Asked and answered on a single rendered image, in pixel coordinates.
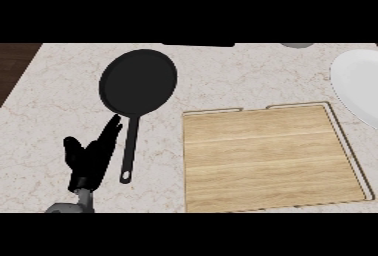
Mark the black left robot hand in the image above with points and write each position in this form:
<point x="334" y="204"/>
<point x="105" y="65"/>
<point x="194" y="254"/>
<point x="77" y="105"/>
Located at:
<point x="94" y="156"/>

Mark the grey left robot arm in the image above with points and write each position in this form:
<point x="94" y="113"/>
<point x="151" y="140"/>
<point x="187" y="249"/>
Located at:
<point x="74" y="204"/>

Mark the wooden tray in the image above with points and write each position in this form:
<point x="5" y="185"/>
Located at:
<point x="269" y="159"/>

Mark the white plate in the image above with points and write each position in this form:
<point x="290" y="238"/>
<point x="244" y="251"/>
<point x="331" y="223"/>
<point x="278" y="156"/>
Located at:
<point x="358" y="84"/>

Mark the black frying pan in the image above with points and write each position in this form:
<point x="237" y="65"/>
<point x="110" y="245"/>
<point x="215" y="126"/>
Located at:
<point x="139" y="81"/>

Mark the grey round object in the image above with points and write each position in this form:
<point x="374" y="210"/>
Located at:
<point x="297" y="45"/>

